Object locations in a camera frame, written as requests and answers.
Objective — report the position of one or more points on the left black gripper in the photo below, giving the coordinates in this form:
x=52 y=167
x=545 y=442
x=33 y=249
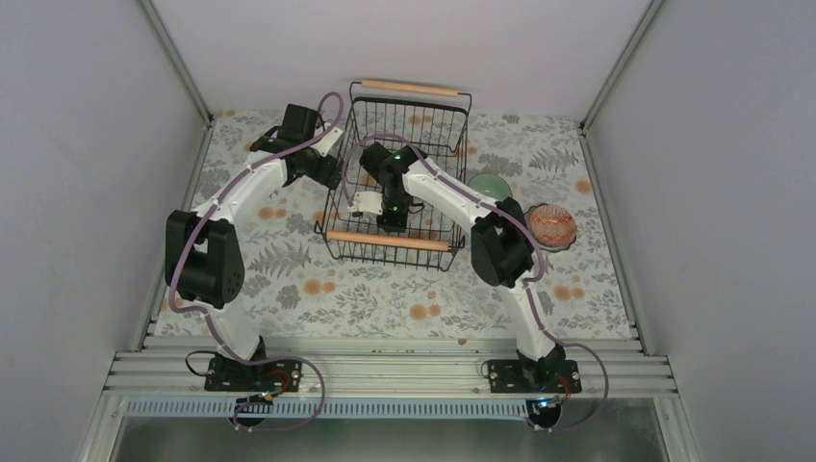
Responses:
x=322 y=176

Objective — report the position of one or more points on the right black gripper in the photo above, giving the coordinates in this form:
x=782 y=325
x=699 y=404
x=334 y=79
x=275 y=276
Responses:
x=398 y=224

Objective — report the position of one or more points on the black wire dish rack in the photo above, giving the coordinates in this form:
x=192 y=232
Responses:
x=371 y=217

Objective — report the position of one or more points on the mint green bowl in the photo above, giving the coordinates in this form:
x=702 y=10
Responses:
x=491 y=185

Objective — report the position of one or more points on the red patterned bowl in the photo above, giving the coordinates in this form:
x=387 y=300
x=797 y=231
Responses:
x=550 y=223

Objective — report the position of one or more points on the white cylindrical bowl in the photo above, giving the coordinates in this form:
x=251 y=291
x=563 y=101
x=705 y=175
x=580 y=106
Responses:
x=558 y=247

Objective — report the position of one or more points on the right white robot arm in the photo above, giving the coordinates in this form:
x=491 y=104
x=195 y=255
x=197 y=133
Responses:
x=504 y=254

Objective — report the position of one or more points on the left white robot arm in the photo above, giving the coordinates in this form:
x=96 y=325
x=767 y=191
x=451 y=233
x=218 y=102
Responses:
x=204 y=267

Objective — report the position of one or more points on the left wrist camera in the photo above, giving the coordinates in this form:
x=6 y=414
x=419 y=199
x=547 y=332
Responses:
x=328 y=137

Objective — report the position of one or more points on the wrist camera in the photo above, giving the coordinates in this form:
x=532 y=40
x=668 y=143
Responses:
x=328 y=137
x=366 y=202

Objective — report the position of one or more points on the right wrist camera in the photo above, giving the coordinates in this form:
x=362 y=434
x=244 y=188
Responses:
x=366 y=202

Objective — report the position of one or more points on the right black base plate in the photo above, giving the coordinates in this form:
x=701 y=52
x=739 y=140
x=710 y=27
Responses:
x=512 y=376

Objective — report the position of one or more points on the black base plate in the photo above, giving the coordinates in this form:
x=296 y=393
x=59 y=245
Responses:
x=225 y=375
x=512 y=376

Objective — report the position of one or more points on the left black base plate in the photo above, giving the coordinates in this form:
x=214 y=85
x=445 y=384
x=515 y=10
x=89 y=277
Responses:
x=225 y=375

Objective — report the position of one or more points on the aluminium mounting rail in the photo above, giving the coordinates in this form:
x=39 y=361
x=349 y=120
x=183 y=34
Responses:
x=395 y=368

